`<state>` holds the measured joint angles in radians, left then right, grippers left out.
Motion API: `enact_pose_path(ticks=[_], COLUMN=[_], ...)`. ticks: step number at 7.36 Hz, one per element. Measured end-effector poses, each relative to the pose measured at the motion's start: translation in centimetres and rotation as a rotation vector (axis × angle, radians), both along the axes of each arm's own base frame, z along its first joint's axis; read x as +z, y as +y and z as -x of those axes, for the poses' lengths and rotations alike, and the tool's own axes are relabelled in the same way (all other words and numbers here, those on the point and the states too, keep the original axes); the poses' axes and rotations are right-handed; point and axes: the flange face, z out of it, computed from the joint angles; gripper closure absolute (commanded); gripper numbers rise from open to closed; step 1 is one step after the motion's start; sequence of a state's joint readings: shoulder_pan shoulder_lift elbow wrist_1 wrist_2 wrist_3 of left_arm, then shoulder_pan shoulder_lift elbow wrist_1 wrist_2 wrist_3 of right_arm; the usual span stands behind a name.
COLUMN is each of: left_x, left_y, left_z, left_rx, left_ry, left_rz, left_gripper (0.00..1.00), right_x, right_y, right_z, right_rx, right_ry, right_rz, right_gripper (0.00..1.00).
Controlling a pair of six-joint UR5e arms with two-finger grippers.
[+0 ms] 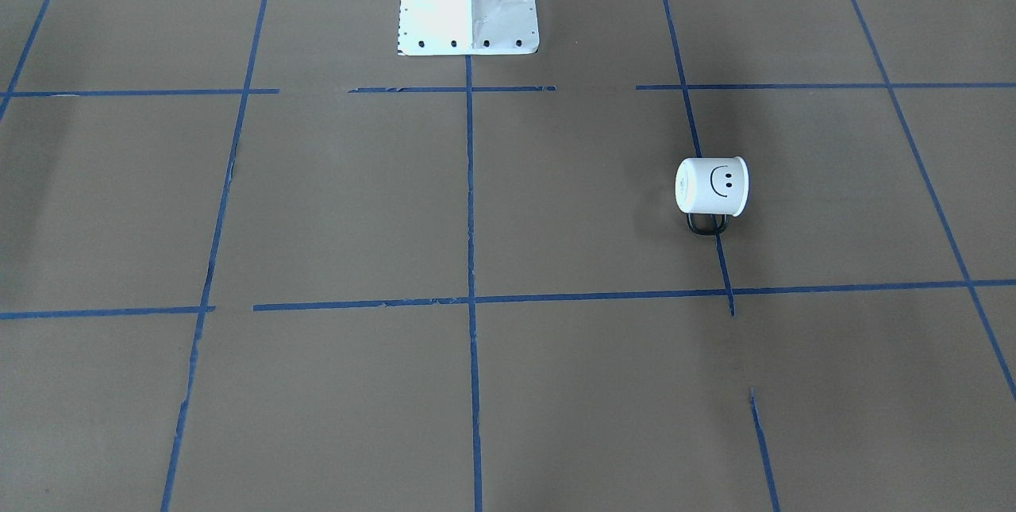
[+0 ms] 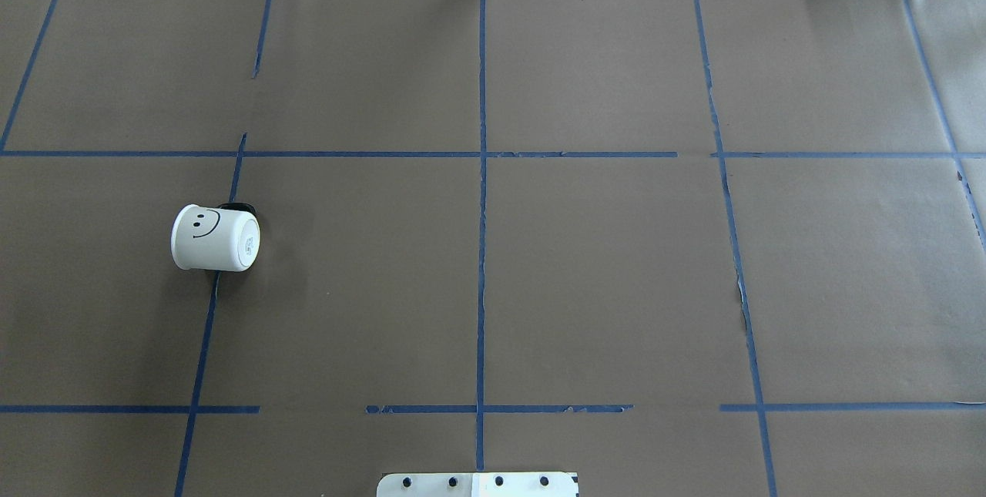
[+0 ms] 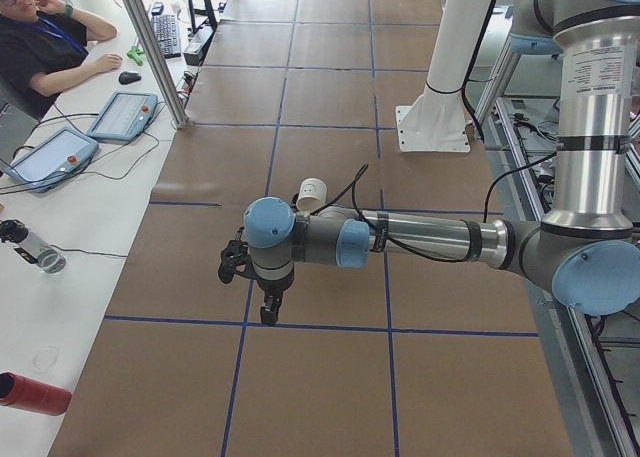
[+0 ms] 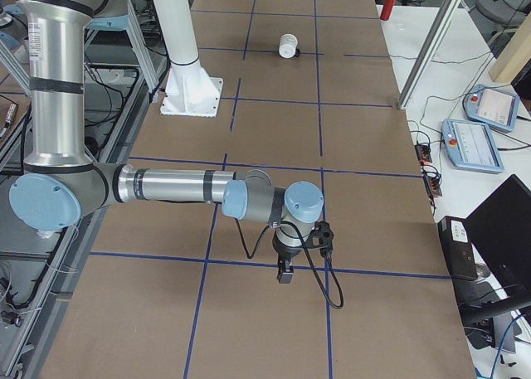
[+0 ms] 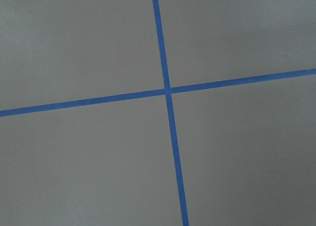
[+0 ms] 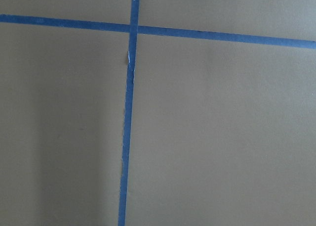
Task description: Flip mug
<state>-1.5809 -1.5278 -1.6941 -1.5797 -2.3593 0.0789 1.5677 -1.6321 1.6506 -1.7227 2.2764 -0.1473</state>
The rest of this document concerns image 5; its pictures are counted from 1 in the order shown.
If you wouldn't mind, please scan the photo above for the brown paper table cover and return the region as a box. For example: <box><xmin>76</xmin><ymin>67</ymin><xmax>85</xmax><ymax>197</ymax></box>
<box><xmin>0</xmin><ymin>0</ymin><xmax>316</xmax><ymax>226</ymax></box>

